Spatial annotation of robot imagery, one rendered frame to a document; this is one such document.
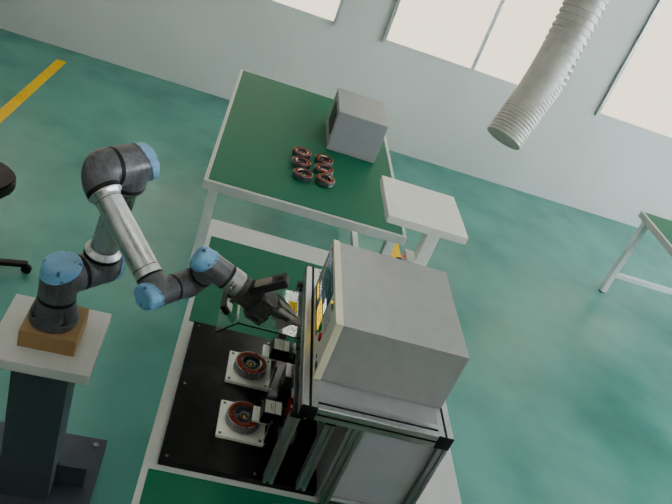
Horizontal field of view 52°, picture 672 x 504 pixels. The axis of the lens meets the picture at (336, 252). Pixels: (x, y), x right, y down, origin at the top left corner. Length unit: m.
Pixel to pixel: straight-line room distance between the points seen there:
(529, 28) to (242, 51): 2.60
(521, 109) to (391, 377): 1.38
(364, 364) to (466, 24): 4.97
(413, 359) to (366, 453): 0.31
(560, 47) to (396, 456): 1.75
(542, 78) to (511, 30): 3.74
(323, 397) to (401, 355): 0.24
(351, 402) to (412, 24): 4.94
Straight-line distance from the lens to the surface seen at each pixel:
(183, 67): 6.67
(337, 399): 1.91
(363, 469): 2.06
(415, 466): 2.07
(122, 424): 3.19
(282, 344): 2.32
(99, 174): 1.96
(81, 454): 3.05
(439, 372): 1.96
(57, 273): 2.22
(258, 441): 2.19
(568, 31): 2.99
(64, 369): 2.32
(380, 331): 1.86
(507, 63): 6.75
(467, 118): 6.85
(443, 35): 6.55
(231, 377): 2.35
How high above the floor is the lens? 2.37
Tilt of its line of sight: 30 degrees down
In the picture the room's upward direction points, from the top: 22 degrees clockwise
